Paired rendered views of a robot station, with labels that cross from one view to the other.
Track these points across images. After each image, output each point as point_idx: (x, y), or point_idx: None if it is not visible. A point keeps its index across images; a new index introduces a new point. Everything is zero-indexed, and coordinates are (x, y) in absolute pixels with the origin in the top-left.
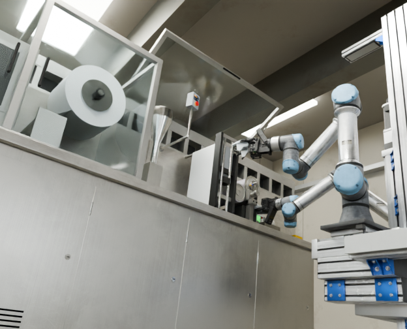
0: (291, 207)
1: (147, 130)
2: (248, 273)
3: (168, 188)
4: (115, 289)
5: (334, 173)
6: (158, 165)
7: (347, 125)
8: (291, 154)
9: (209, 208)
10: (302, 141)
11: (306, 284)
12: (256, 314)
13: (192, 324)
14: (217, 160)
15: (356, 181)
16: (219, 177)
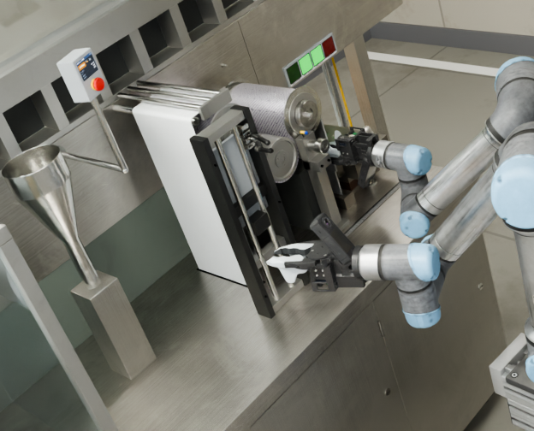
0: (420, 225)
1: (91, 395)
2: (375, 367)
3: (124, 207)
4: None
5: (526, 367)
6: (108, 288)
7: None
8: (420, 304)
9: (276, 384)
10: (436, 261)
11: (471, 254)
12: (406, 398)
13: None
14: (225, 208)
15: None
16: (244, 224)
